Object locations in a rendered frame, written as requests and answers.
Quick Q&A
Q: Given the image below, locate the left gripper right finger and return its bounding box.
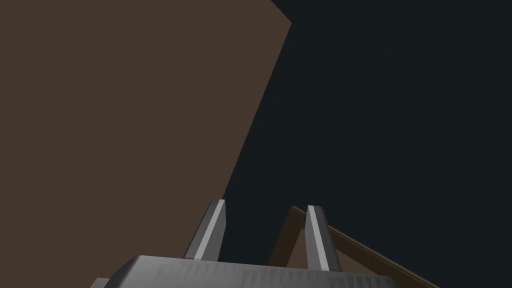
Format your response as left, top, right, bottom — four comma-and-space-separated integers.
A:
304, 205, 344, 273

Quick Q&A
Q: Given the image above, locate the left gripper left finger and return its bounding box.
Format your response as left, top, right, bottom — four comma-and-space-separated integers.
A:
183, 198, 227, 263

